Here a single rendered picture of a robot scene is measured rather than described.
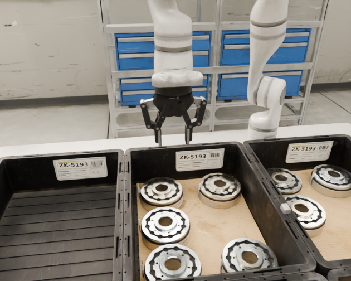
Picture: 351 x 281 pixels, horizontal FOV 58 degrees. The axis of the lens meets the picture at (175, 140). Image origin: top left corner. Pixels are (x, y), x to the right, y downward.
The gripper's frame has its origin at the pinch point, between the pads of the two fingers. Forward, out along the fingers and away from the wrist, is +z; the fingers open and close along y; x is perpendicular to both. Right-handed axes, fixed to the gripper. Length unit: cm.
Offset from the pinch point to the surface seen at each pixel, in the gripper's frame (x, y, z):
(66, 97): -261, 80, 91
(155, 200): 3.9, 4.7, 14.1
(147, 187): -1.4, 6.0, 14.3
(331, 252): 20.2, -29.5, 17.2
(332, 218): 11.4, -35.0, 17.2
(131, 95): -179, 12, 59
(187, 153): -7.4, -4.5, 9.1
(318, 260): 29.2, -19.3, 7.2
